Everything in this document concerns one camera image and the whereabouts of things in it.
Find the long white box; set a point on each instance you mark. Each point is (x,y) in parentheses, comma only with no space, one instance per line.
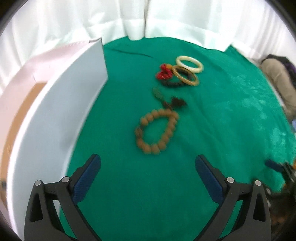
(57,115)

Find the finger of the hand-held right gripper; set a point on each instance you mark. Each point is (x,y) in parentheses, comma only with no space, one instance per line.
(272,164)

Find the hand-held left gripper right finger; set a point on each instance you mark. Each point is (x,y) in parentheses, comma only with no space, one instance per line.
(209,178)

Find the green cloth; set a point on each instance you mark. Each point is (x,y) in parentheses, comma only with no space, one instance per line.
(208,120)

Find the beige clothing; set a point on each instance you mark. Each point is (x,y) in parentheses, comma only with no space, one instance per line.
(277,74)

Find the white curtain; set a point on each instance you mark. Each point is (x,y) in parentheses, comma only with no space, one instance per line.
(115,18)

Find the pale jade bangle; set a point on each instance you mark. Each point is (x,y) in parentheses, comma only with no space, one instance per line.
(190,58)

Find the gold bangle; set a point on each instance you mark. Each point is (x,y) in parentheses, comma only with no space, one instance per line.
(192,82)

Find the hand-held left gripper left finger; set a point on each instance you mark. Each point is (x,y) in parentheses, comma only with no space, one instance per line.
(87,178)

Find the dark purple clothing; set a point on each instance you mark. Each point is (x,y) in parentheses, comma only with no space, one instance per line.
(286,61)

